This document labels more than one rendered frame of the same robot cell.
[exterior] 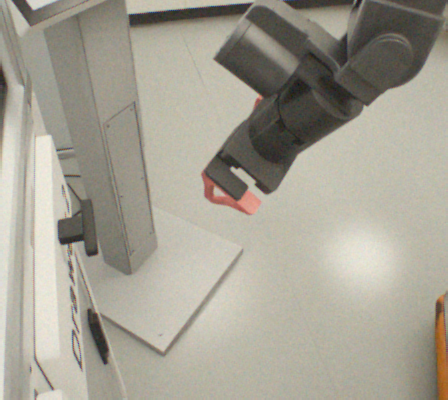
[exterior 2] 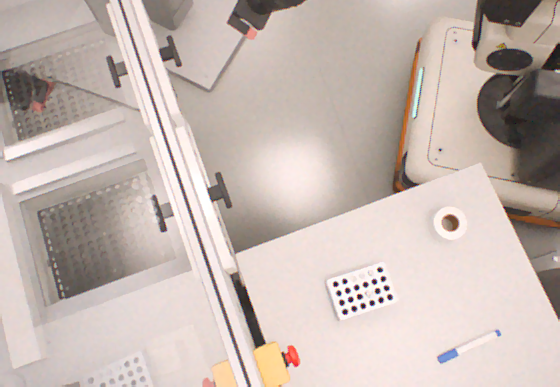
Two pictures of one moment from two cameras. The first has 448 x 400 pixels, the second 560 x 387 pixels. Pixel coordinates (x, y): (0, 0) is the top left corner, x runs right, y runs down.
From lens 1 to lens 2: 68 cm
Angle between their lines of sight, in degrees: 34
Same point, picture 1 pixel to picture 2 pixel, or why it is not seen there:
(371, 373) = (362, 96)
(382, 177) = not seen: outside the picture
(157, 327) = (202, 71)
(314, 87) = not seen: outside the picture
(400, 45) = not seen: outside the picture
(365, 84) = (292, 0)
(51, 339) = (174, 108)
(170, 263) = (206, 17)
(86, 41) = not seen: outside the picture
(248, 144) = (248, 7)
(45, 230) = (156, 58)
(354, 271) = (359, 15)
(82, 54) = not seen: outside the picture
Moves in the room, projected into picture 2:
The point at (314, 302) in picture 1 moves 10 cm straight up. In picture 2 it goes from (323, 43) to (325, 30)
